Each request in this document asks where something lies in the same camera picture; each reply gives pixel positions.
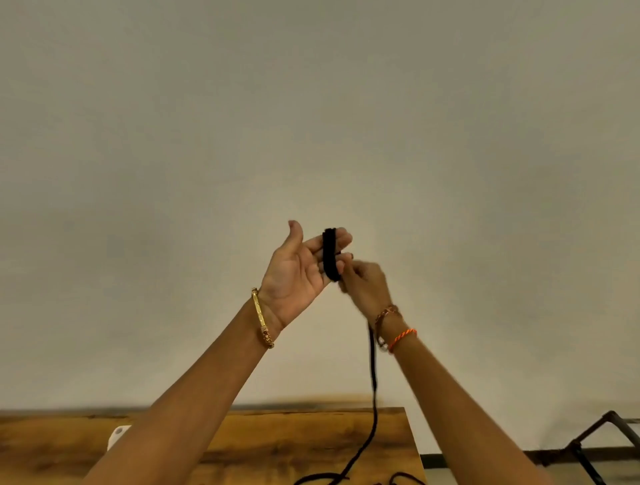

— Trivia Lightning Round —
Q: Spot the brown beaded bracelet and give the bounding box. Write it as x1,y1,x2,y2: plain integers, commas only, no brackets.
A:
371,302,400,348

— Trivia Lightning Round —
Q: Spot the black shoelace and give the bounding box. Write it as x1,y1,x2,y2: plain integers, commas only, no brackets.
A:
291,226,382,485
384,470,428,485

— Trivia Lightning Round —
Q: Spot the person's right forearm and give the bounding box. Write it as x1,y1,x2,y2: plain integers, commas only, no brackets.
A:
378,314,557,485

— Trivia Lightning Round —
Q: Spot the orange braided bracelet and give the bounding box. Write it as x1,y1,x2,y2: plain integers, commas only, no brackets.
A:
385,326,419,355

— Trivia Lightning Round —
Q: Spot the person's left forearm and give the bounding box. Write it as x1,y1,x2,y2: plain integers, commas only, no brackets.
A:
84,300,279,485

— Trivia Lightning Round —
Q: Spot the white plastic lattice basket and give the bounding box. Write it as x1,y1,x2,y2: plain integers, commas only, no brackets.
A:
105,422,134,453

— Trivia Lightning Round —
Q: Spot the black tripod stand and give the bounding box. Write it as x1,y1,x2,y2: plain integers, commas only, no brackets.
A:
539,408,640,485

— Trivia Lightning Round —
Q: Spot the person's right hand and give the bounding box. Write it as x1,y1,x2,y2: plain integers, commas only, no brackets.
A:
335,256,398,324

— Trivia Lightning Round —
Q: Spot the gold bracelet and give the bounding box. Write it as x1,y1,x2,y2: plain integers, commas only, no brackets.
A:
249,286,277,350

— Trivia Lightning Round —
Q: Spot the person's left hand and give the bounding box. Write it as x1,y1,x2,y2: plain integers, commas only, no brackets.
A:
257,219,355,330

